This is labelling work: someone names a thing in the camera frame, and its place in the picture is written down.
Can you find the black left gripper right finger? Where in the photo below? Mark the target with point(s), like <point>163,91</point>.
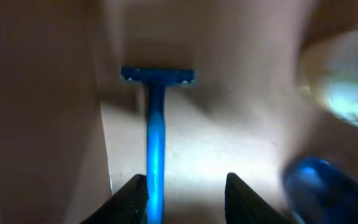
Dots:
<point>245,206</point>

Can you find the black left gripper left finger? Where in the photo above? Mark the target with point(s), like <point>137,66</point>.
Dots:
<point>126,206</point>

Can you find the clear pump spray bottle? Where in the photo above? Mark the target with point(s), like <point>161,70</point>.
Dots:
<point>319,193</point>

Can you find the blue disposable razor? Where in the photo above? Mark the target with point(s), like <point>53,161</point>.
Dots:
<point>156,81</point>

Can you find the white leaf-print tube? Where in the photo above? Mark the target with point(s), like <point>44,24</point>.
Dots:
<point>328,73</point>

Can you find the white box pink interior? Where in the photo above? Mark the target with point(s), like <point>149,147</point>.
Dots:
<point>72,132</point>

